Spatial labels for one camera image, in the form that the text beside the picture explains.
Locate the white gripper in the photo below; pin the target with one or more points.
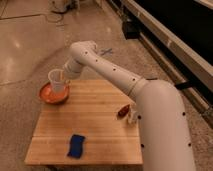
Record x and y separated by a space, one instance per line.
72 69

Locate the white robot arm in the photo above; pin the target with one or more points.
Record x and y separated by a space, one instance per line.
165 140

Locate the orange ceramic bowl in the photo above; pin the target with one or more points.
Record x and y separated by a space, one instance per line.
48 96

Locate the wooden table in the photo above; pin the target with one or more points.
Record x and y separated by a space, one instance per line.
91 112

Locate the small brown red object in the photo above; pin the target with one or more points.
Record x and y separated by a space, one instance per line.
123 111

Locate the black box on floor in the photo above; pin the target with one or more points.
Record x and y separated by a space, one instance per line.
130 30

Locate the white plastic bottle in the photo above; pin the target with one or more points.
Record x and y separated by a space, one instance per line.
133 114

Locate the blue sponge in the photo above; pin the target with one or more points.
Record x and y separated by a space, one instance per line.
76 146

